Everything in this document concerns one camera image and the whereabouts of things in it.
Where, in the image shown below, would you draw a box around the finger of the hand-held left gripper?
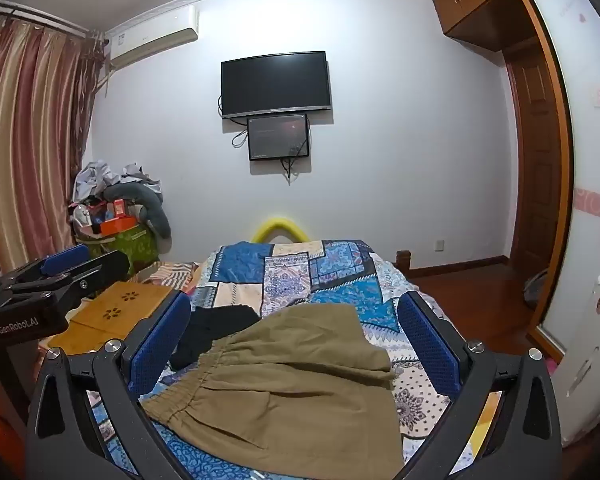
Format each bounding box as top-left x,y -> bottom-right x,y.
1,243 -> 91,289
9,250 -> 132,312

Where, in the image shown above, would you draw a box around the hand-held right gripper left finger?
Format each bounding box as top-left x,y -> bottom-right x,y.
24,291 -> 213,480

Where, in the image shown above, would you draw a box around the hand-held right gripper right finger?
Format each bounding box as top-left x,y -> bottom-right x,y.
397,290 -> 563,480

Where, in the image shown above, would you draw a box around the khaki pants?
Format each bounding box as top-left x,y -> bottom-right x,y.
140,304 -> 407,480

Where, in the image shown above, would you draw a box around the green patterned bag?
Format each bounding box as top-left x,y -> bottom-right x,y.
77,224 -> 162,277

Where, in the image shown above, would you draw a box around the bamboo lap table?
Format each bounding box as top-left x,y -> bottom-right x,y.
47,280 -> 182,357

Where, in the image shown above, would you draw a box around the black cloth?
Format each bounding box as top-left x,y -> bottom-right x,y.
170,305 -> 262,370

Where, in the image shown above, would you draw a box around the orange box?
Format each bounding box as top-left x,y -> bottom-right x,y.
100,199 -> 138,236

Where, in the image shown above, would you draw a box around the striped orange bed sheet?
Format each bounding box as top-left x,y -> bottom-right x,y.
149,260 -> 204,292

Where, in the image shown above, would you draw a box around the grey floor basket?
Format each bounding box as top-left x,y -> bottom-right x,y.
522,269 -> 549,309

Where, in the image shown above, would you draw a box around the red striped curtain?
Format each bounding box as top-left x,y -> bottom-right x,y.
0,12 -> 106,273

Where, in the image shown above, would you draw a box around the blue patchwork blanket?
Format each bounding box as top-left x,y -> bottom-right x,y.
87,239 -> 503,480

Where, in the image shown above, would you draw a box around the white appliance with stickers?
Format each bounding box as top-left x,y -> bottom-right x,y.
546,271 -> 600,450

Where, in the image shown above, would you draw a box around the white air conditioner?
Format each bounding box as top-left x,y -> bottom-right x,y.
104,5 -> 201,69

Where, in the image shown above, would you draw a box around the wooden overhead cabinet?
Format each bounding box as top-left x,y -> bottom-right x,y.
430,0 -> 537,54

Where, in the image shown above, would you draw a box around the yellow foam ring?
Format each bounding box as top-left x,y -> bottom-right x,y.
251,217 -> 310,244

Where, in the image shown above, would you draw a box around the black hanging cable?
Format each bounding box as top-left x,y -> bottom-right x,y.
279,156 -> 302,187

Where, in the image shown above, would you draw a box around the small black wall monitor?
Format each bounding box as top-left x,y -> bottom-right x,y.
247,113 -> 311,162

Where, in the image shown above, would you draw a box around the black wall television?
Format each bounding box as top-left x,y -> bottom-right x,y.
220,51 -> 333,120

